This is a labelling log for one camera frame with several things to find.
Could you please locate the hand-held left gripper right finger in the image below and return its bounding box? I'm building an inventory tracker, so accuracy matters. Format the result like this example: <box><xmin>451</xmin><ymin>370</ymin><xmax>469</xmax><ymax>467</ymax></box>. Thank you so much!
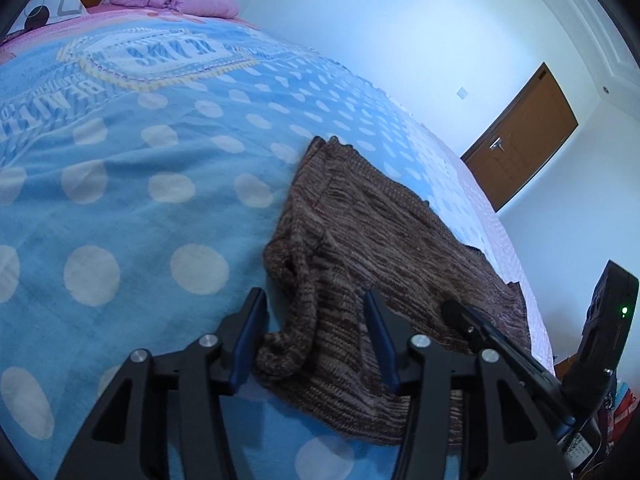
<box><xmin>364</xmin><ymin>289</ymin><xmax>571</xmax><ymax>480</ymax></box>

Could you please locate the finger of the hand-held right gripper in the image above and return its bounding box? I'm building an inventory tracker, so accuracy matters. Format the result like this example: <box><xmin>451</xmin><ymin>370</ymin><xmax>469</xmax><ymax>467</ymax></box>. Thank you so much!
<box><xmin>441</xmin><ymin>299</ymin><xmax>576</xmax><ymax>428</ymax></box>

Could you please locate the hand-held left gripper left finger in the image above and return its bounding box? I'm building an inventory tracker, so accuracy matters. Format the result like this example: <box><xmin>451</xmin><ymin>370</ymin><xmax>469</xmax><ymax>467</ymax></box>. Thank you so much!
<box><xmin>55</xmin><ymin>287</ymin><xmax>268</xmax><ymax>480</ymax></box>

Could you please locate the brown knit sweater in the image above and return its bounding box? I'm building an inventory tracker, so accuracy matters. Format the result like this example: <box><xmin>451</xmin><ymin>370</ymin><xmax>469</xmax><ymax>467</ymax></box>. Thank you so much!
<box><xmin>254</xmin><ymin>135</ymin><xmax>532</xmax><ymax>447</ymax></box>

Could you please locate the blue polka dot blanket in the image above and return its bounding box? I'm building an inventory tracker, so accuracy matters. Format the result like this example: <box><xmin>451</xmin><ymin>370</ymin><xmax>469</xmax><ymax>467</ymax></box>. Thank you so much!
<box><xmin>0</xmin><ymin>12</ymin><xmax>501</xmax><ymax>480</ymax></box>

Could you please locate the brown wooden door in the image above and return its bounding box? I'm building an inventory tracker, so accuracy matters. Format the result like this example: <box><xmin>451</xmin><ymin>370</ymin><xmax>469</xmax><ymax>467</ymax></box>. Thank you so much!
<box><xmin>460</xmin><ymin>62</ymin><xmax>579</xmax><ymax>212</ymax></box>

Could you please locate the patterned white pillow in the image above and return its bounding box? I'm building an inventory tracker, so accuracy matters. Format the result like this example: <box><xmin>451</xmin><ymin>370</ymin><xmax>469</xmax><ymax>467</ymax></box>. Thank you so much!
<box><xmin>9</xmin><ymin>0</ymin><xmax>90</xmax><ymax>37</ymax></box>

